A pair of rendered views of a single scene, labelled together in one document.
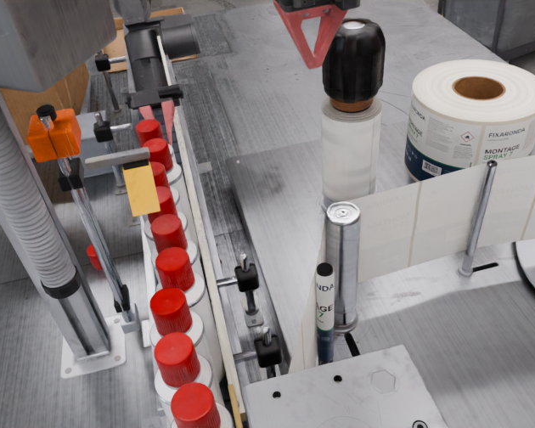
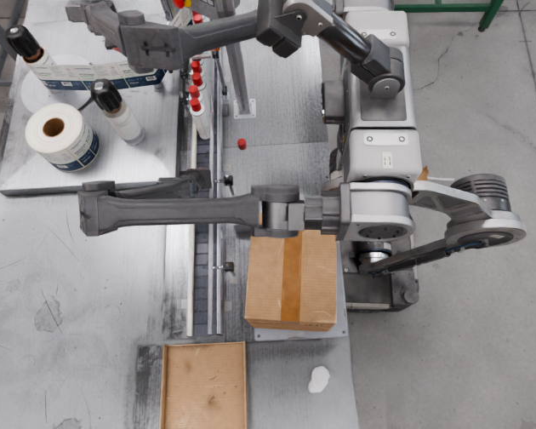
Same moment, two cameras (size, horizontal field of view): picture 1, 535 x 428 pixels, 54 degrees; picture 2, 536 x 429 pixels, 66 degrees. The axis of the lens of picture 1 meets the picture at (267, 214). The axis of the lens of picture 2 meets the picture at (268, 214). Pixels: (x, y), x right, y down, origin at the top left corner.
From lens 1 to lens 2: 169 cm
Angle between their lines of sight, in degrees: 69
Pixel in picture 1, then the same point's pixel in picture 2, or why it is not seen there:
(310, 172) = (139, 158)
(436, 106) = (78, 118)
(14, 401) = (270, 94)
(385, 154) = (101, 162)
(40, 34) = not seen: outside the picture
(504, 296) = not seen: hidden behind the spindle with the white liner
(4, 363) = (276, 108)
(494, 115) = (62, 107)
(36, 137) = not seen: hidden behind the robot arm
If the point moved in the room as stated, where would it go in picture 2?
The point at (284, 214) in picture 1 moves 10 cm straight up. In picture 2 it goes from (160, 135) to (151, 121)
